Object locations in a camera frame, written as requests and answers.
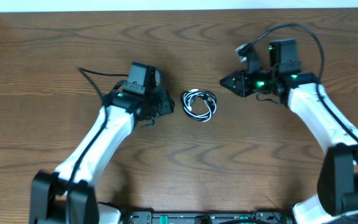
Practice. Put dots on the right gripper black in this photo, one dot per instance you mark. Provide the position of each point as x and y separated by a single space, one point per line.
240 87

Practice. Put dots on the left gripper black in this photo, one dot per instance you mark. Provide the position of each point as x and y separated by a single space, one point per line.
168 104

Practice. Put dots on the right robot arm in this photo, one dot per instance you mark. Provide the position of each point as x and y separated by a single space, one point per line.
303 93

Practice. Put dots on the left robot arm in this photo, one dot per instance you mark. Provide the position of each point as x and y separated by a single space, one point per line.
68 194

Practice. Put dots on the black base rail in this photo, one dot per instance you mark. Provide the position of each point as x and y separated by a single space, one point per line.
138 217

